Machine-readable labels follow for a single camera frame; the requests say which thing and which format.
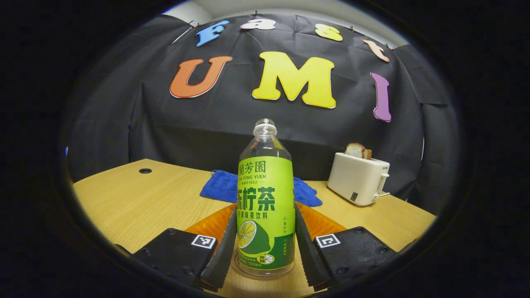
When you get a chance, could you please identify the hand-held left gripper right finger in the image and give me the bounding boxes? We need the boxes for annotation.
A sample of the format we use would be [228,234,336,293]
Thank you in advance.
[293,203,399,292]

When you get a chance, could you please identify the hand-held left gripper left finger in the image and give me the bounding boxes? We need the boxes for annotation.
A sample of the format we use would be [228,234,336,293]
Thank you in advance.
[114,206,237,292]

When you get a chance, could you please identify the green label water bottle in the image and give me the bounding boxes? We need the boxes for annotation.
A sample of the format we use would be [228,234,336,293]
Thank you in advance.
[236,118,296,278]

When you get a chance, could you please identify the blue towel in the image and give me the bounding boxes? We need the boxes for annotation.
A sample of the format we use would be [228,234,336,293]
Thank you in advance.
[200,170,323,207]

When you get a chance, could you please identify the white toaster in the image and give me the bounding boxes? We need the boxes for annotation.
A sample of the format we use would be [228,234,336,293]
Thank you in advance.
[327,152,390,207]

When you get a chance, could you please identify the light bread slice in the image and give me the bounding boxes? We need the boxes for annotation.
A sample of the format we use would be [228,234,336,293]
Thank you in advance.
[344,143,366,159]

